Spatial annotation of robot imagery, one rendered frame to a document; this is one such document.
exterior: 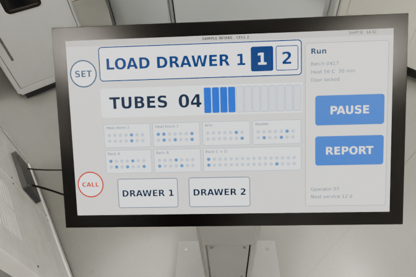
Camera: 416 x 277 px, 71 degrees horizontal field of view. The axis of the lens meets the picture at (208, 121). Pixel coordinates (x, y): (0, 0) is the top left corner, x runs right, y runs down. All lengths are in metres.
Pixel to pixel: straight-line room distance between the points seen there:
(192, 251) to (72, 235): 0.62
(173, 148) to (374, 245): 1.34
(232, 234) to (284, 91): 0.44
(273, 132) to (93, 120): 0.27
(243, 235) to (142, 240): 0.86
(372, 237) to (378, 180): 1.17
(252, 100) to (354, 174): 0.19
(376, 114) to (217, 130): 0.23
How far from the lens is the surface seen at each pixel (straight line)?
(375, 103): 0.49
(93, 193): 0.50
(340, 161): 0.48
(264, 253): 1.46
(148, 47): 0.45
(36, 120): 2.41
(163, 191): 0.47
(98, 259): 1.60
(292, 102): 0.45
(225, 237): 0.79
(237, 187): 0.46
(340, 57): 0.47
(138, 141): 0.46
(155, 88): 0.45
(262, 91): 0.44
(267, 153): 0.45
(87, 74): 0.48
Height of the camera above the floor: 1.39
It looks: 45 degrees down
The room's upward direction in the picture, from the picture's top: 4 degrees counter-clockwise
